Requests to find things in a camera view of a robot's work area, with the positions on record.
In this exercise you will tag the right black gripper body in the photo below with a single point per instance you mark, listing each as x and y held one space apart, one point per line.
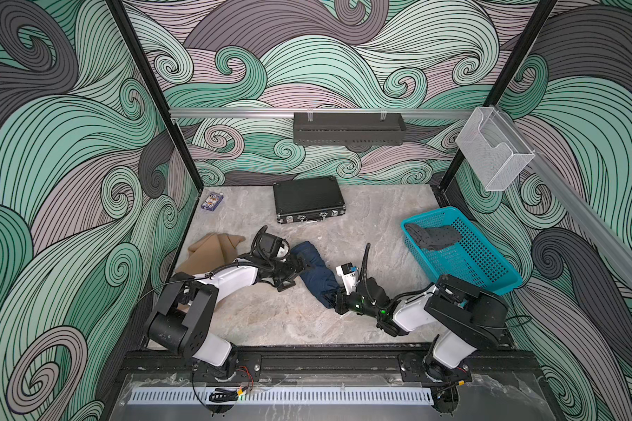
354 304

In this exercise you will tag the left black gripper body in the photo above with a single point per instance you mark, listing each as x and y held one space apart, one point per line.
283 271

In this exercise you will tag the dark blue denim skirt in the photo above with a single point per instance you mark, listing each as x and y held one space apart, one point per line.
317 277

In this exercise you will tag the tan brown skirt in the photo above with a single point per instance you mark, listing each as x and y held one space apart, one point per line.
210 252

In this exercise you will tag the grey polka dot skirt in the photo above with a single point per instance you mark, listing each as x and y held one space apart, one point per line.
433 238

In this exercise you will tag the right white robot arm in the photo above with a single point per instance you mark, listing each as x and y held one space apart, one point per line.
474 319

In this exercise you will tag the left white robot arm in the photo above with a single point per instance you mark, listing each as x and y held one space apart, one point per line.
181 319

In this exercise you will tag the black hard case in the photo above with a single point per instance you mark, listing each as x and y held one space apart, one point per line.
306 200

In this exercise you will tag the purple card box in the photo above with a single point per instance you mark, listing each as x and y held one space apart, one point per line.
212 201

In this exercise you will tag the teal plastic basket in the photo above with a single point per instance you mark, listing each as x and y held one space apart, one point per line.
473 259

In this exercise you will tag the grey perforated wall shelf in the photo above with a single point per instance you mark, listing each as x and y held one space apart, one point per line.
355 131

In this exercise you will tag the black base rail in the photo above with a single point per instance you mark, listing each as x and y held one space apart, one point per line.
407 360

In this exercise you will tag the aluminium back rail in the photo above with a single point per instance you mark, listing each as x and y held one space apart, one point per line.
287 113

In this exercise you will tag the clear mesh wall holder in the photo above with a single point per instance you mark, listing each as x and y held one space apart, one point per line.
494 147

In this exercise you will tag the white slotted cable duct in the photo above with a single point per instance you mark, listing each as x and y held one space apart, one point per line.
287 396

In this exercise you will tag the aluminium side rail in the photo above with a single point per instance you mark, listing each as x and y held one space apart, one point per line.
585 158

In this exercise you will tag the black left corner post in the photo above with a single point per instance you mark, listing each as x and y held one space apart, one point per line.
132 42

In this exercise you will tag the black corner post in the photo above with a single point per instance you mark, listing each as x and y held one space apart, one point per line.
132 42
521 48

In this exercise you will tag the black right corner post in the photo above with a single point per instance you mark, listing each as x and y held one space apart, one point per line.
521 48

